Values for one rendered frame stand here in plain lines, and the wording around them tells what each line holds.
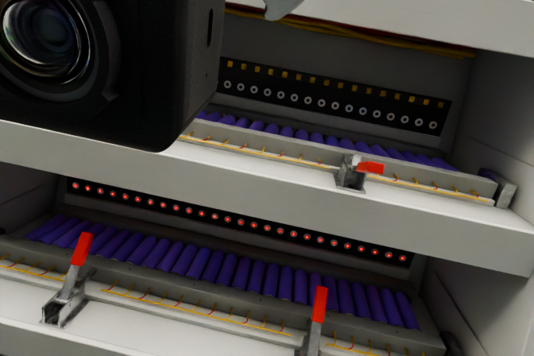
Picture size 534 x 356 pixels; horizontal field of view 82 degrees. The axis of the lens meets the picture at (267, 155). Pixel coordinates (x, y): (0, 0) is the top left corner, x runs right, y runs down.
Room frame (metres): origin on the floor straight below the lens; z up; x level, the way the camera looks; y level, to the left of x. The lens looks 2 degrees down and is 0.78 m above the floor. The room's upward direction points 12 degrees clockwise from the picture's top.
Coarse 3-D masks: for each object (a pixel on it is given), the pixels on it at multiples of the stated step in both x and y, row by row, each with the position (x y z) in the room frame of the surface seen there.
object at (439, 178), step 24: (216, 144) 0.33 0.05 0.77; (240, 144) 0.34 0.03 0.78; (264, 144) 0.34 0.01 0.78; (288, 144) 0.34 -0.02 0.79; (312, 144) 0.34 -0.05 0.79; (384, 168) 0.33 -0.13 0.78; (408, 168) 0.33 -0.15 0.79; (432, 168) 0.33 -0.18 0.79; (456, 192) 0.32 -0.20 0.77; (480, 192) 0.33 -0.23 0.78
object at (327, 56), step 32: (224, 32) 0.50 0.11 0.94; (256, 32) 0.49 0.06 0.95; (288, 32) 0.49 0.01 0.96; (288, 64) 0.49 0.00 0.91; (320, 64) 0.49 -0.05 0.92; (352, 64) 0.48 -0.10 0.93; (384, 64) 0.48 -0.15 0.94; (416, 64) 0.48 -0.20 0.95; (448, 64) 0.48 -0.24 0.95; (448, 96) 0.48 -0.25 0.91; (448, 128) 0.48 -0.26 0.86; (448, 160) 0.47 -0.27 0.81; (64, 192) 0.51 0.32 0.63; (160, 224) 0.50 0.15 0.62; (416, 256) 0.48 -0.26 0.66; (416, 288) 0.47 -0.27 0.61
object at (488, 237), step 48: (0, 144) 0.31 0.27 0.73; (48, 144) 0.30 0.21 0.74; (96, 144) 0.30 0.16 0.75; (192, 144) 0.34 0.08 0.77; (432, 144) 0.45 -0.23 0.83; (480, 144) 0.40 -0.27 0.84; (144, 192) 0.31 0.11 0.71; (192, 192) 0.30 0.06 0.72; (240, 192) 0.30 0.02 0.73; (288, 192) 0.29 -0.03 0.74; (336, 192) 0.29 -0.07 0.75; (384, 192) 0.31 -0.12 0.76; (528, 192) 0.31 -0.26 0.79; (384, 240) 0.29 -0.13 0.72; (432, 240) 0.29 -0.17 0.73; (480, 240) 0.28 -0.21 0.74; (528, 240) 0.28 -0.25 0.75
